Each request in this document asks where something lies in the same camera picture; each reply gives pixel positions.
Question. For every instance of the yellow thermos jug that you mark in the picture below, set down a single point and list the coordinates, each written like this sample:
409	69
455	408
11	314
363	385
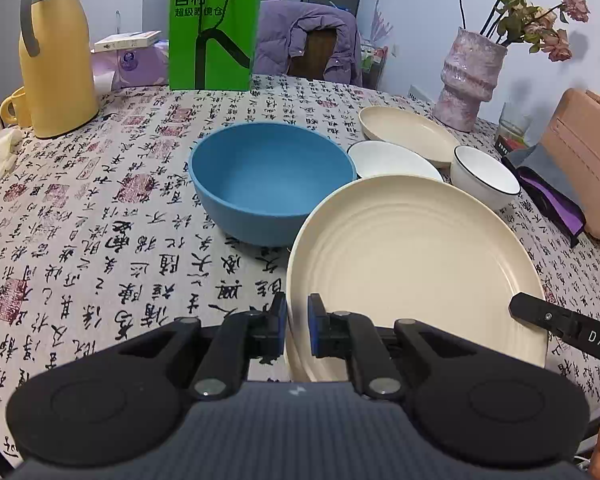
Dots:
60	75

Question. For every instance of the wooden chair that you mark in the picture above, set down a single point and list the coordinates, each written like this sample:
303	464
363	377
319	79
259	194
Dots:
315	55

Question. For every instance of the green paper bag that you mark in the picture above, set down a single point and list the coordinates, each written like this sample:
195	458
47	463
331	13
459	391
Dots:
185	35

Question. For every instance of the white carton box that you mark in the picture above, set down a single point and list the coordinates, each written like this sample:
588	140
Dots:
125	41

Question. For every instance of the yellow mug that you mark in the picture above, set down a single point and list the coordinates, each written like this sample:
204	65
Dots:
17	107

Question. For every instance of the white slatted panel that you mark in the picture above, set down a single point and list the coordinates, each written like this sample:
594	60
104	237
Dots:
420	94

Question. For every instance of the blue bowl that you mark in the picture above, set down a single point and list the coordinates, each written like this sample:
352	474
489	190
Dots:
270	170

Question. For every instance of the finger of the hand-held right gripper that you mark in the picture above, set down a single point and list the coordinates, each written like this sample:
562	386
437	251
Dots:
537	312

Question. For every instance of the dark small box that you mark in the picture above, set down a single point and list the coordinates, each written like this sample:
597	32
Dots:
507	146

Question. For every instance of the dried pink rose bouquet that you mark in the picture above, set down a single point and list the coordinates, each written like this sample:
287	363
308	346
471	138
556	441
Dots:
576	6

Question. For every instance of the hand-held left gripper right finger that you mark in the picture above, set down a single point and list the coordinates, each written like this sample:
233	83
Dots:
316	327

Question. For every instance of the grey purple cloth pouch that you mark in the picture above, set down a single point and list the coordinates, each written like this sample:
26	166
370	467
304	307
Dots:
555	200

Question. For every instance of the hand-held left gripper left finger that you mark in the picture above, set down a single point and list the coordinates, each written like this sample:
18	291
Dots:
280	327

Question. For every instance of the cream ridged plate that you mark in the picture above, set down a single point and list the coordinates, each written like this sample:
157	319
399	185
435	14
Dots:
405	132
405	270

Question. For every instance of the white black-rimmed bowl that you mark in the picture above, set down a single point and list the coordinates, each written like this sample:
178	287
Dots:
485	185
390	160

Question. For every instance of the pink case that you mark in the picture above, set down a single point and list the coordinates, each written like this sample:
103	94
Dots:
590	170

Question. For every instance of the pale purple wall decoration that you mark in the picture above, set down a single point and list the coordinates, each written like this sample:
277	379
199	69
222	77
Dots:
380	25

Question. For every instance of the purple jacket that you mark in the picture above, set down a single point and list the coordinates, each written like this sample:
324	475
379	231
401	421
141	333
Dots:
280	35

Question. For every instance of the clear drinking glass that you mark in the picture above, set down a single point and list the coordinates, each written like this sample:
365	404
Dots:
515	122

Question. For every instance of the purple tissue pack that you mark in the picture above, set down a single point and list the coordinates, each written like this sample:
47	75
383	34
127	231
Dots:
130	70

